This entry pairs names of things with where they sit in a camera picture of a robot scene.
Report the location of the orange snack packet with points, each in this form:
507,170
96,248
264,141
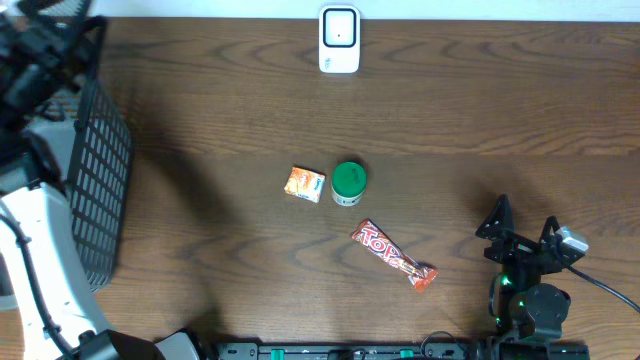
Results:
305,184

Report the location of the green lid jar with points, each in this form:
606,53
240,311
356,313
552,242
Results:
348,183

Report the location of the white barcode scanner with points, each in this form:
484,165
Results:
339,39

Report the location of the red Top chocolate bar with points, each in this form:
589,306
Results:
374,239

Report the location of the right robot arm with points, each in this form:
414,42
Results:
529,312

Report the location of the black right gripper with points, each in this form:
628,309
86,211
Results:
516,244

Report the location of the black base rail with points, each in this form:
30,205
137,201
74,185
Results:
436,349

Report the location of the grey plastic basket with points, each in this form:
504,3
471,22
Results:
57,117

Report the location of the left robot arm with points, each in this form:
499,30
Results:
60,316

